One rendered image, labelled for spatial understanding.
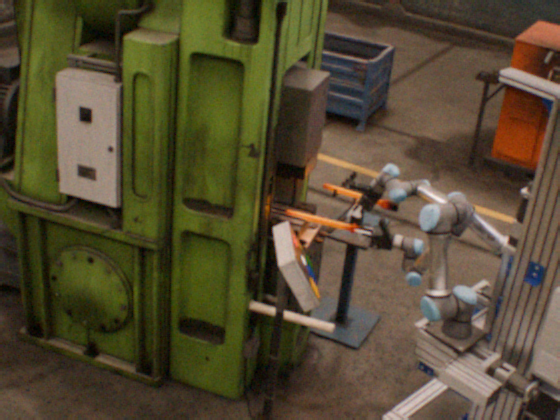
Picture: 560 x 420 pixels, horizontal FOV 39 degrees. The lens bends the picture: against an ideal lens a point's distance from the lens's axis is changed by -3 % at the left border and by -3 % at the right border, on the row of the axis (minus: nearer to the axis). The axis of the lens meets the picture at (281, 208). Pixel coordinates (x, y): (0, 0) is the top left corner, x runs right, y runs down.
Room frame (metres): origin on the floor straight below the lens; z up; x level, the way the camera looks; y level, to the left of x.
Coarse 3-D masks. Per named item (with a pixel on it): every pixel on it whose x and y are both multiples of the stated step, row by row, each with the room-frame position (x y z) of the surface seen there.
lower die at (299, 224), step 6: (276, 204) 3.84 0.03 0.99; (294, 210) 3.80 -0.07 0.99; (300, 210) 3.80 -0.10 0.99; (276, 216) 3.71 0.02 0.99; (282, 216) 3.72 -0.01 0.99; (288, 216) 3.72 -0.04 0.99; (294, 216) 3.72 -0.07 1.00; (276, 222) 3.67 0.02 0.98; (282, 222) 3.67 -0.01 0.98; (294, 222) 3.67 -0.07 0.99; (300, 222) 3.67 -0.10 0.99; (306, 222) 3.73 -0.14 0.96; (294, 228) 3.62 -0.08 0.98; (300, 228) 3.63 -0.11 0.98; (300, 234) 3.64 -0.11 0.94
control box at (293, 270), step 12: (276, 228) 3.27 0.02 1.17; (288, 228) 3.24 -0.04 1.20; (276, 240) 3.17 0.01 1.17; (288, 240) 3.14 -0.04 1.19; (276, 252) 3.08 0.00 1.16; (288, 252) 3.04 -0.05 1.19; (300, 252) 3.19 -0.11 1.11; (288, 264) 2.97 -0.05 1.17; (300, 264) 3.03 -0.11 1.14; (288, 276) 2.97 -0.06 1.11; (300, 276) 2.98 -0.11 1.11; (300, 288) 2.98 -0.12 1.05; (312, 288) 3.01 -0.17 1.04; (300, 300) 2.98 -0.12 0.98; (312, 300) 2.99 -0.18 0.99
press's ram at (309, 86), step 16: (288, 80) 3.66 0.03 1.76; (304, 80) 3.68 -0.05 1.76; (320, 80) 3.71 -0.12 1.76; (288, 96) 3.59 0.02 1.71; (304, 96) 3.56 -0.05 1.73; (320, 96) 3.71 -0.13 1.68; (288, 112) 3.59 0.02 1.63; (304, 112) 3.56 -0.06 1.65; (320, 112) 3.74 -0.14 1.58; (288, 128) 3.58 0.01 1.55; (304, 128) 3.56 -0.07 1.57; (320, 128) 3.78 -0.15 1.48; (288, 144) 3.58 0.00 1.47; (304, 144) 3.56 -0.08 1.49; (320, 144) 3.82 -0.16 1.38; (288, 160) 3.58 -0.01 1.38; (304, 160) 3.56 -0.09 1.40
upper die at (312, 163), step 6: (312, 156) 3.70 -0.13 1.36; (276, 162) 3.65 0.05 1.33; (282, 162) 3.64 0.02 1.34; (312, 162) 3.71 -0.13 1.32; (276, 168) 3.65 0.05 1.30; (282, 168) 3.64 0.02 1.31; (288, 168) 3.63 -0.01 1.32; (294, 168) 3.62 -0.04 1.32; (300, 168) 3.61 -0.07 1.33; (306, 168) 3.61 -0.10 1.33; (312, 168) 3.72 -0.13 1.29; (282, 174) 3.64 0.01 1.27; (288, 174) 3.63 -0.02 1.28; (294, 174) 3.62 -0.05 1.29; (300, 174) 3.61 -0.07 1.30; (306, 174) 3.62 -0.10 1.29
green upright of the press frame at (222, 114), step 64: (192, 0) 3.47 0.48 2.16; (256, 0) 3.52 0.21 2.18; (192, 64) 3.50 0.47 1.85; (256, 64) 3.37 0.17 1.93; (192, 128) 3.51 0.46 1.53; (256, 128) 3.36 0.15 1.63; (192, 192) 3.50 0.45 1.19; (256, 192) 3.36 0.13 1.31; (192, 256) 3.50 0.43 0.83; (256, 256) 3.43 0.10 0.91; (192, 320) 3.49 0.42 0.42; (192, 384) 3.42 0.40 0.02
